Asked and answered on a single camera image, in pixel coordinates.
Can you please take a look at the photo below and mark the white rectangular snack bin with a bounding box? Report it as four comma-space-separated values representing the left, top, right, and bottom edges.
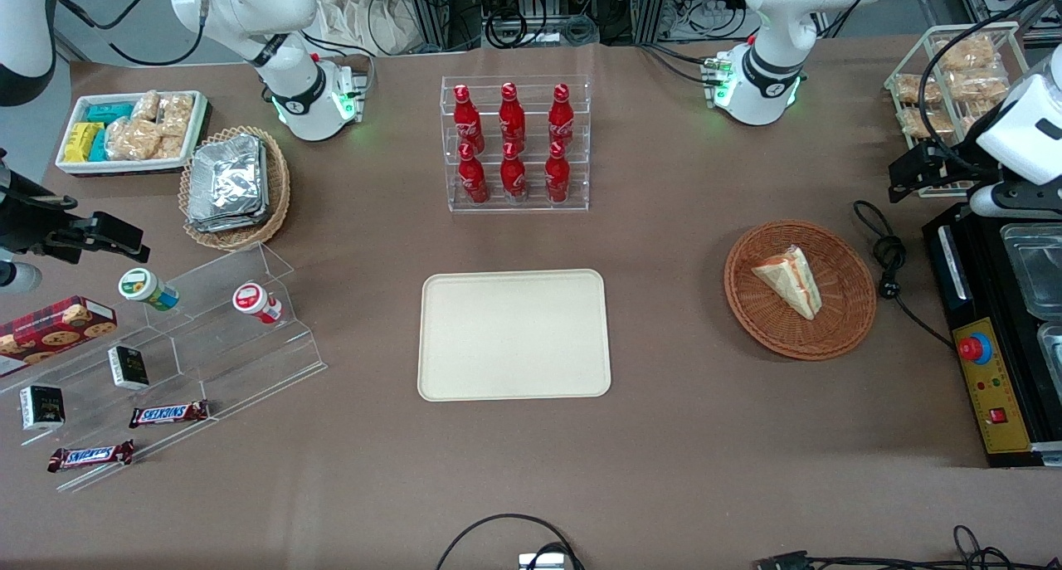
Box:
55, 90, 209, 178

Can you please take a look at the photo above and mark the light oval wicker basket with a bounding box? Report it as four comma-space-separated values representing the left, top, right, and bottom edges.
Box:
178, 126, 292, 252

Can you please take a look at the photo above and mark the red lid yogurt cup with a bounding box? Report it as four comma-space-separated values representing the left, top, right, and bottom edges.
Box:
232, 282, 284, 325

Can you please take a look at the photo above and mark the large metal pan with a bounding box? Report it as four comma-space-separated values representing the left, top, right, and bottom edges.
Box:
1000, 223, 1062, 319

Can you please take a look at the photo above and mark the black power cord with plug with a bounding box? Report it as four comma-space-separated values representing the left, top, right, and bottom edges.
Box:
854, 200, 955, 348

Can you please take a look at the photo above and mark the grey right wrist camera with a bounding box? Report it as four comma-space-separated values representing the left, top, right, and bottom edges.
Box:
0, 261, 42, 295

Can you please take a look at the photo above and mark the beige rectangular tray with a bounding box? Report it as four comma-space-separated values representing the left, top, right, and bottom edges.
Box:
417, 269, 612, 402

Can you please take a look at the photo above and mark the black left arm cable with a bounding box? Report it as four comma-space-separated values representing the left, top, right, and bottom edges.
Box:
916, 0, 1062, 181

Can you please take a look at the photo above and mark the small black box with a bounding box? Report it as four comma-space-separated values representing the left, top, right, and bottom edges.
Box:
20, 385, 66, 432
108, 345, 151, 391

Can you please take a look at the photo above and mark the black machine with yellow panel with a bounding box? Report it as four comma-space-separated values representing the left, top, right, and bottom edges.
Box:
923, 203, 1062, 469

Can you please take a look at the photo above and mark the clear acrylic bottle rack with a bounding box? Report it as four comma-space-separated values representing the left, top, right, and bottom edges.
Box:
441, 75, 592, 214

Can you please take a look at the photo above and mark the white wire rack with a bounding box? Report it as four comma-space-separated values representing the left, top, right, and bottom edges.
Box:
884, 22, 1031, 199

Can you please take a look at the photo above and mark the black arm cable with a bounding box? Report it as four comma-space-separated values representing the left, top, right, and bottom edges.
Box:
46, 0, 210, 67
916, 0, 1062, 181

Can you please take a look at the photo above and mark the black looped cable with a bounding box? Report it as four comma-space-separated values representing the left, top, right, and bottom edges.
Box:
436, 514, 584, 570

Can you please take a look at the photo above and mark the red tartan cookie box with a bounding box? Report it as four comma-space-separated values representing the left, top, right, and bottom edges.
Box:
0, 295, 119, 379

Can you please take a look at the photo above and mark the green lid yogurt cup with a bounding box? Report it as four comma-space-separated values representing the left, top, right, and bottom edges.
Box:
118, 267, 180, 312

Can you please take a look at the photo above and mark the snickers chocolate bar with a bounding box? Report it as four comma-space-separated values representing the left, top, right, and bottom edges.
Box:
47, 440, 136, 474
129, 400, 211, 430

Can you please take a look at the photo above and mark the red cola bottle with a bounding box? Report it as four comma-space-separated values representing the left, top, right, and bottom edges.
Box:
458, 143, 490, 205
500, 141, 529, 202
452, 85, 485, 153
499, 82, 527, 148
548, 83, 576, 146
544, 141, 572, 204

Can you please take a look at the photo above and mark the small metal pan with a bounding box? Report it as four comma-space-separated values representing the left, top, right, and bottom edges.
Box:
1037, 323, 1062, 390

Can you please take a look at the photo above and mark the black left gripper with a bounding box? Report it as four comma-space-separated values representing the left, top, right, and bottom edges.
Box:
889, 137, 1003, 204

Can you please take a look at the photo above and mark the brown round wicker basket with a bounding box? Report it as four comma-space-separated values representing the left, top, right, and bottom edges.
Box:
723, 220, 878, 362

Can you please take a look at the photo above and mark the black cable with connector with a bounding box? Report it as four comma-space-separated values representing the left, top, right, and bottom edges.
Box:
753, 524, 1062, 570

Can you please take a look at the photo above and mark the triangular sandwich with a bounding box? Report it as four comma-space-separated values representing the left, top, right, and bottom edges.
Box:
751, 245, 823, 321

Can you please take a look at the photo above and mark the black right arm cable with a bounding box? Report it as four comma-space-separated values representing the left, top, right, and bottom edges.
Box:
46, 0, 210, 67

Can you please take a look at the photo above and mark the stack of foil containers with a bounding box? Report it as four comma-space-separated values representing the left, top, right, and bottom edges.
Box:
186, 134, 271, 234

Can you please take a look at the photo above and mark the clear acrylic step display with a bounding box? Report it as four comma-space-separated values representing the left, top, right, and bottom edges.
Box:
0, 242, 328, 494

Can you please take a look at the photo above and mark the white fabric bag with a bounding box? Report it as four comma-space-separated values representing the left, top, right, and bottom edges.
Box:
318, 0, 420, 56

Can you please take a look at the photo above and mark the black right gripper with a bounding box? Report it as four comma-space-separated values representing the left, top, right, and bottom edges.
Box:
0, 165, 151, 265

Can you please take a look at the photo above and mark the yellow snack pack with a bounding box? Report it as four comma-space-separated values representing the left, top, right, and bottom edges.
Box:
64, 122, 105, 163

